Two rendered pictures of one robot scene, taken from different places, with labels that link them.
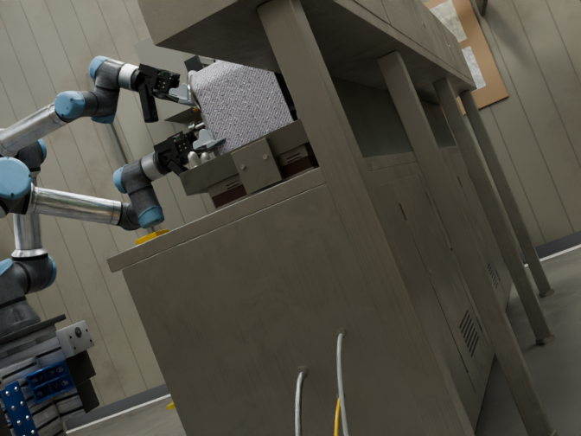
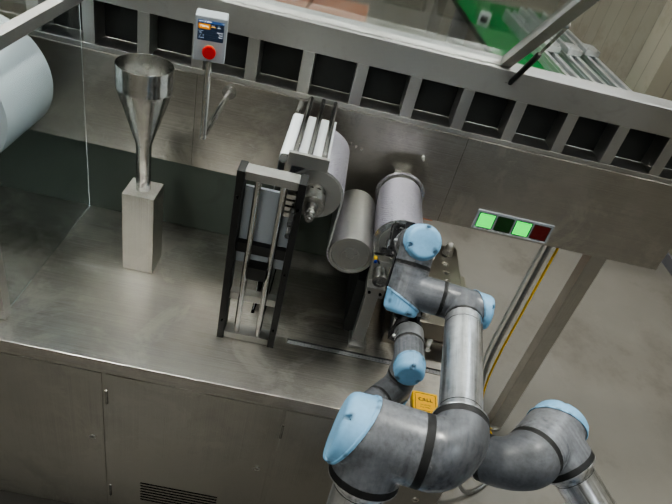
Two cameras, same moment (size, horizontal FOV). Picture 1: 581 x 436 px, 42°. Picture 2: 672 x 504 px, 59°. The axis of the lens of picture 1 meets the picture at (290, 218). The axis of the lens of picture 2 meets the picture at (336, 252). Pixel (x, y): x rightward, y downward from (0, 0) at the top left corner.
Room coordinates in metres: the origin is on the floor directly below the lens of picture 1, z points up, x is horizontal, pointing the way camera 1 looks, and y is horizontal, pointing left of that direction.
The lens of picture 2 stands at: (2.83, 1.22, 2.13)
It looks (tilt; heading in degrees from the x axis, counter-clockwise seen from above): 37 degrees down; 246
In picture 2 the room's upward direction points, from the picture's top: 15 degrees clockwise
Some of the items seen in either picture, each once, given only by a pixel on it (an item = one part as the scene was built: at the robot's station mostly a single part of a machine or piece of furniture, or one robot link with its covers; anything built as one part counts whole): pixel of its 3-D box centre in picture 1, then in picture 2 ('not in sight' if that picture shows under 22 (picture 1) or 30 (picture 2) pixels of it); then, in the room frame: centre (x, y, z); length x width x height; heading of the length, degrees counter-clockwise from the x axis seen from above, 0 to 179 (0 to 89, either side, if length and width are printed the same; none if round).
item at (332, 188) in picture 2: not in sight; (319, 170); (2.35, -0.11, 1.33); 0.25 x 0.14 x 0.14; 70
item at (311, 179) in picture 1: (345, 186); (60, 265); (3.03, -0.25, 0.88); 2.52 x 0.66 x 0.04; 160
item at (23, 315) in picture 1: (12, 317); not in sight; (2.42, 0.95, 0.87); 0.15 x 0.15 x 0.10
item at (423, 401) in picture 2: (153, 238); (424, 405); (2.09, 0.38, 0.91); 0.07 x 0.07 x 0.02; 70
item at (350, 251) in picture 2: not in sight; (352, 229); (2.23, -0.06, 1.17); 0.26 x 0.12 x 0.12; 70
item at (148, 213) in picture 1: (145, 208); (393, 388); (2.21, 0.39, 1.01); 0.11 x 0.08 x 0.11; 31
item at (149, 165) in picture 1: (156, 165); (407, 336); (2.17, 0.30, 1.11); 0.08 x 0.05 x 0.08; 160
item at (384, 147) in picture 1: (409, 124); (60, 165); (3.05, -0.59, 1.02); 2.24 x 0.04 x 0.24; 160
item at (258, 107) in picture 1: (249, 120); not in sight; (2.06, 0.01, 1.11); 0.23 x 0.01 x 0.18; 70
